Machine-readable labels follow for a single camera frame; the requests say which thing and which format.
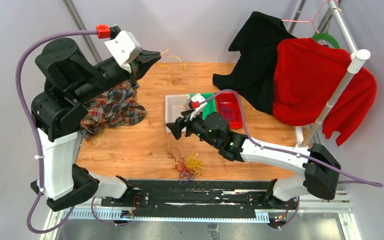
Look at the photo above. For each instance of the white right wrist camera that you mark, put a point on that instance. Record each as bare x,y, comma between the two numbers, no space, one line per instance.
196,103

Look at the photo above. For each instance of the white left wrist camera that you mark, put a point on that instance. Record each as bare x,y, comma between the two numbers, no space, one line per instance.
124,48

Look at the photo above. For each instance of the pink wire hanger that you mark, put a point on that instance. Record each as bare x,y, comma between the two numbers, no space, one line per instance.
297,15

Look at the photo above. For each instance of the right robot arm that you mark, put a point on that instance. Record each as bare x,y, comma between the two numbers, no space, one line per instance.
315,168

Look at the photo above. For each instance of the plaid flannel shirt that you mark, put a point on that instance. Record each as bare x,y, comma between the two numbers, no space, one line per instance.
114,108

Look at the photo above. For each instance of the white clothes rack pole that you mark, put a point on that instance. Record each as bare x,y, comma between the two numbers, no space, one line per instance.
358,59

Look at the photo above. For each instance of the green clothes hanger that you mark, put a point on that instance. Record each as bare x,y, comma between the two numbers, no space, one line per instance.
327,38

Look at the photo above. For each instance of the red sweater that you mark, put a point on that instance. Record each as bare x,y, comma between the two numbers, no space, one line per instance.
306,75

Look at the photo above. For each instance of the red plastic bin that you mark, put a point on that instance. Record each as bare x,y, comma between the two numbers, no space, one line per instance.
228,107

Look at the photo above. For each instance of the white plastic bin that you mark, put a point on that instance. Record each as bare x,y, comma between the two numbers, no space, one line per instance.
174,105

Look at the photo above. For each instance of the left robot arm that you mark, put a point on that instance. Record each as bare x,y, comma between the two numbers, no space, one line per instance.
56,114

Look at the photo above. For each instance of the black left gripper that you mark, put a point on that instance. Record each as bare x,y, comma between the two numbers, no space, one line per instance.
139,68

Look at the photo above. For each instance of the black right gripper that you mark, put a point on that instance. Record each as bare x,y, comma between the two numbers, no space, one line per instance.
176,127

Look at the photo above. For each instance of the green plastic bin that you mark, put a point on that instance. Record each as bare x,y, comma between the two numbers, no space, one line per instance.
210,105

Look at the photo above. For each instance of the black shirt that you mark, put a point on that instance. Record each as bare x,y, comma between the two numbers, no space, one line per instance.
253,74

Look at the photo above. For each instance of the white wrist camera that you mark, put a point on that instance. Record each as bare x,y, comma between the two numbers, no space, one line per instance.
196,103
124,48

